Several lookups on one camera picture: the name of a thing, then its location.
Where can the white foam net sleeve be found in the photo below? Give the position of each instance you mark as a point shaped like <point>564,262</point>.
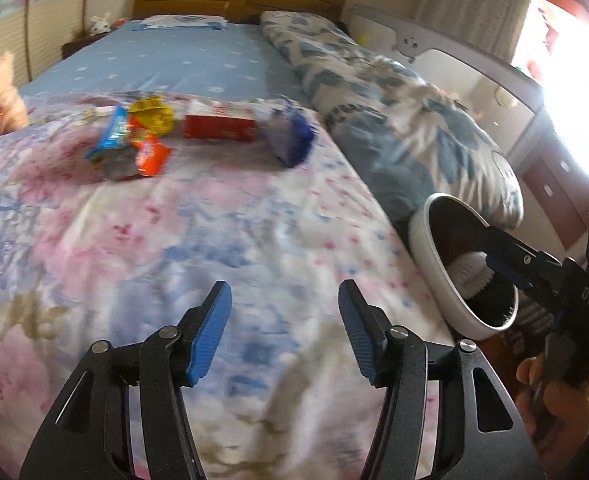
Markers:
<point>467,275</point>

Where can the white rabbit toy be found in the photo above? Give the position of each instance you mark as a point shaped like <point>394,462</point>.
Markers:
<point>100,25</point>

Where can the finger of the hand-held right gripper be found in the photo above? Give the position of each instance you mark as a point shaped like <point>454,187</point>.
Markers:
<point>507,271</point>
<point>514,250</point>

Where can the blue snack packet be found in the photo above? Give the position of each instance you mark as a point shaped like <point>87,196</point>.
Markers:
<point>112,135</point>

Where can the yellow snack packet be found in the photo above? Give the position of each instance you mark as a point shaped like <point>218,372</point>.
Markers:
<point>152,115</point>

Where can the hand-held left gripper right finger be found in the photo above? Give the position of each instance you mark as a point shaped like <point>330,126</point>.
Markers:
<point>359,330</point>

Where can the blue patterned pillow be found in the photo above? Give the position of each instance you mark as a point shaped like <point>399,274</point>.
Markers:
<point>179,22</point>

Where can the pink floral blanket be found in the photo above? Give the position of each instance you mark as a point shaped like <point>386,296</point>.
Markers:
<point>149,240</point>

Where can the orange snack packet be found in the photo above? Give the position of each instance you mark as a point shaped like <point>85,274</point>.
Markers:
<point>149,156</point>

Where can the dark wooden nightstand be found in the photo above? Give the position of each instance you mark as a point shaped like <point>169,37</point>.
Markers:
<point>82,47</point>

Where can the grey dotted curtain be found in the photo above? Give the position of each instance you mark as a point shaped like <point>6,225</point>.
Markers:
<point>474,5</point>

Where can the person's right hand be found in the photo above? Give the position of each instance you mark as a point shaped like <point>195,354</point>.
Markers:
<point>554,410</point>

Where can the red paper box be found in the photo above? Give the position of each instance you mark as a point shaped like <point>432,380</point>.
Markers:
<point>219,122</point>

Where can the red brown drawer cabinet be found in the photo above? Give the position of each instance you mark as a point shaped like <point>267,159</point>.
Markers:
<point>559,185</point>

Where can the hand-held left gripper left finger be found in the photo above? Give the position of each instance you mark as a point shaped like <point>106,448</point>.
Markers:
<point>209,330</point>

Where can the blue cloud print duvet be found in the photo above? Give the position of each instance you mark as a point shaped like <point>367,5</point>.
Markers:
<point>399,125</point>

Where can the blue plastic wrapper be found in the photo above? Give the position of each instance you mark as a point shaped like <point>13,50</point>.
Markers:
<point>287,132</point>

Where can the white round bin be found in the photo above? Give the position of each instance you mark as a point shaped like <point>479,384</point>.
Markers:
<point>434,260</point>

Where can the cream sliding door wardrobe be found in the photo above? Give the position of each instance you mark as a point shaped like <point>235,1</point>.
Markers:
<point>34,20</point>

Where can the bed with blue sheet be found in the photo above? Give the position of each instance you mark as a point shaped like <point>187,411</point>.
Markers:
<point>174,65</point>

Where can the grey bed guard rail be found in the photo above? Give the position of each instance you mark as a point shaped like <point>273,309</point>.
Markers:
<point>474,85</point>

